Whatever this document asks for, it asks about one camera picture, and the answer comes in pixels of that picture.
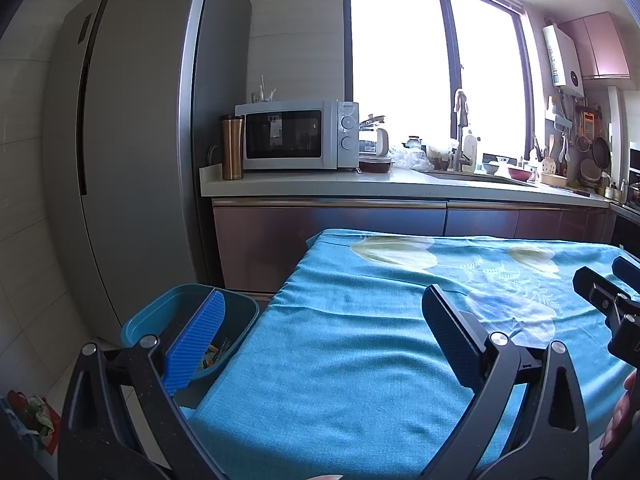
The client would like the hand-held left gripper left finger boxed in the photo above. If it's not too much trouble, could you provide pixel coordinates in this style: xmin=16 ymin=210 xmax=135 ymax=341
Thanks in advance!
xmin=57 ymin=290 xmax=228 ymax=480

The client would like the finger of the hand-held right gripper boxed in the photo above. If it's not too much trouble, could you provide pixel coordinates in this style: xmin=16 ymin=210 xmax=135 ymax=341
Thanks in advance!
xmin=612 ymin=256 xmax=640 ymax=283
xmin=572 ymin=266 xmax=632 ymax=321

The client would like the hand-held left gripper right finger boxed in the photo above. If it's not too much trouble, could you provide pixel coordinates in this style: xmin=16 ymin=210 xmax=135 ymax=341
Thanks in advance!
xmin=420 ymin=284 xmax=591 ymax=480

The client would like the blue plastic trash bin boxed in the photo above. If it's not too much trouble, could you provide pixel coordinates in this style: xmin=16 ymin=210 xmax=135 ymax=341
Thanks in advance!
xmin=120 ymin=283 xmax=260 ymax=396

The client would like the blue floral tablecloth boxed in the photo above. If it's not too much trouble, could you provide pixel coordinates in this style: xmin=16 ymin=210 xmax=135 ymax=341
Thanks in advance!
xmin=177 ymin=228 xmax=640 ymax=480

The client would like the hanging frying pan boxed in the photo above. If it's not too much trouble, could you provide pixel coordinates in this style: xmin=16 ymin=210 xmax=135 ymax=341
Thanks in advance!
xmin=592 ymin=135 xmax=612 ymax=168

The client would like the brown steel base cabinet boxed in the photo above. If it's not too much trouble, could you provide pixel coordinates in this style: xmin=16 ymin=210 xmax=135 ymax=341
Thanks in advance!
xmin=212 ymin=197 xmax=616 ymax=296

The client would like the steel kitchen sink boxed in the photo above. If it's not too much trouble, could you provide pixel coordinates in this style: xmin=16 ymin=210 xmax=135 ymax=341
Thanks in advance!
xmin=425 ymin=169 xmax=538 ymax=188

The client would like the colourful packaging pile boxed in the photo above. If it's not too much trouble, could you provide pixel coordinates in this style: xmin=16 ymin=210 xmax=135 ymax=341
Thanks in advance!
xmin=0 ymin=389 xmax=61 ymax=448

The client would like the clear plastic bag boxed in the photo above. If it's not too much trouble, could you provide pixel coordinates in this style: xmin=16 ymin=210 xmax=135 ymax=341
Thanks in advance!
xmin=390 ymin=142 xmax=435 ymax=171

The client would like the grey refrigerator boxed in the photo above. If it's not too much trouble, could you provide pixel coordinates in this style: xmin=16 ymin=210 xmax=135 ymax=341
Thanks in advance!
xmin=42 ymin=0 xmax=253 ymax=346

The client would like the copper travel tumbler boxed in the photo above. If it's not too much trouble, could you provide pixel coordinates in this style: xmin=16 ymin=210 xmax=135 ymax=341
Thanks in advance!
xmin=218 ymin=114 xmax=245 ymax=181

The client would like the white electric kettle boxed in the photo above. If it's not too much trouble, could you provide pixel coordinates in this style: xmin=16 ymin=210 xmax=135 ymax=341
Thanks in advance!
xmin=360 ymin=115 xmax=391 ymax=158

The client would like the kitchen faucet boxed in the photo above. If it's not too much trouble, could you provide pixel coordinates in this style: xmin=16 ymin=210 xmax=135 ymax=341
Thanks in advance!
xmin=452 ymin=90 xmax=473 ymax=171

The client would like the white water heater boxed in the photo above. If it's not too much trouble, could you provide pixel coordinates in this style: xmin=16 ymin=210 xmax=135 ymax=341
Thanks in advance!
xmin=542 ymin=22 xmax=586 ymax=96

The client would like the white microwave oven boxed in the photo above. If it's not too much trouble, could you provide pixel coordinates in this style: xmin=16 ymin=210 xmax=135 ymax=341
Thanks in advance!
xmin=235 ymin=100 xmax=361 ymax=172

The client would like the small white holder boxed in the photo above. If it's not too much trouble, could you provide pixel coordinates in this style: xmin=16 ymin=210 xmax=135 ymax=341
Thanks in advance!
xmin=251 ymin=75 xmax=277 ymax=104

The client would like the kitchen window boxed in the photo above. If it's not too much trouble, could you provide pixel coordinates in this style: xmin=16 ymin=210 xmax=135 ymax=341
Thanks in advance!
xmin=342 ymin=0 xmax=536 ymax=166

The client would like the pink wall cabinet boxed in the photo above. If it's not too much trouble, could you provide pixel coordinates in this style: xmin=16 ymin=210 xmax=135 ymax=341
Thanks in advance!
xmin=557 ymin=11 xmax=631 ymax=80

